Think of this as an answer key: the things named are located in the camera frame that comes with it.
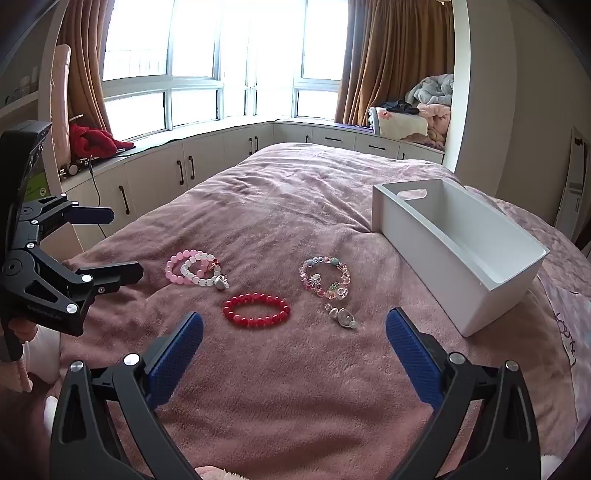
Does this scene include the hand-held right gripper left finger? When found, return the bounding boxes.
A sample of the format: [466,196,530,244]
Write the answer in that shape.
[50,311,205,480]

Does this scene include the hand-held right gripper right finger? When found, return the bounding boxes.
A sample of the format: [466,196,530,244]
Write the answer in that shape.
[385,307,541,480]

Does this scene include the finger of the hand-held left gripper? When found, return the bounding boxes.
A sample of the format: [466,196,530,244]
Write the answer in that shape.
[0,248,144,336]
[17,194,116,246]

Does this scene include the pink bead bracelet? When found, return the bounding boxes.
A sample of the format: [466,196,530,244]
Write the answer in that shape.
[165,249,214,285]

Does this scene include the silver heart charm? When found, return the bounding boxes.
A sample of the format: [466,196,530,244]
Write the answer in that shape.
[324,303,360,330]

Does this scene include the white bead bracelet silver bell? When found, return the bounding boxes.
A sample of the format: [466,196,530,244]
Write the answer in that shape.
[180,251,230,291]

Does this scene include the red bead bracelet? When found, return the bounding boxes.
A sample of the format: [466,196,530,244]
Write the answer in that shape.
[222,292,292,328]

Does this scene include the multicolour glass bead bracelet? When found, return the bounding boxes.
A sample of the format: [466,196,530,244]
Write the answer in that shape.
[299,256,352,301]

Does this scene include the white plastic storage box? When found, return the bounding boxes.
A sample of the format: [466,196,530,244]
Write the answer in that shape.
[372,178,551,337]

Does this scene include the red cloth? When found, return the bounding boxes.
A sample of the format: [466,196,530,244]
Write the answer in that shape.
[69,123,136,159]

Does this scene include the white window cabinets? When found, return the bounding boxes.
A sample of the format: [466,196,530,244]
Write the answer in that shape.
[60,120,445,252]

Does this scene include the pink chair back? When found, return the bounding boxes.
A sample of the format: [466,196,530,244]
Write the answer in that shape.
[49,44,73,182]

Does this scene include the brown curtain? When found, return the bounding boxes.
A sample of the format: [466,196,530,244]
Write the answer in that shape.
[58,0,114,136]
[333,0,456,127]

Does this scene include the pink cartoon print sheet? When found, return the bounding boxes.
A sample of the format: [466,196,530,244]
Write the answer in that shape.
[531,272,591,444]

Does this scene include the dusty pink fleece blanket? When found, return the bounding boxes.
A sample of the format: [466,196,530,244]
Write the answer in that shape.
[59,141,591,480]

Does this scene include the bay window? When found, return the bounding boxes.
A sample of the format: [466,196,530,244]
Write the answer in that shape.
[100,0,350,142]

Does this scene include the pile of bedding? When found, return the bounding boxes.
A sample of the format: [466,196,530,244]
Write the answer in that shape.
[368,73,455,149]

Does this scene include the black cable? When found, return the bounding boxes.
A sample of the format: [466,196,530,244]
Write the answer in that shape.
[88,157,103,208]

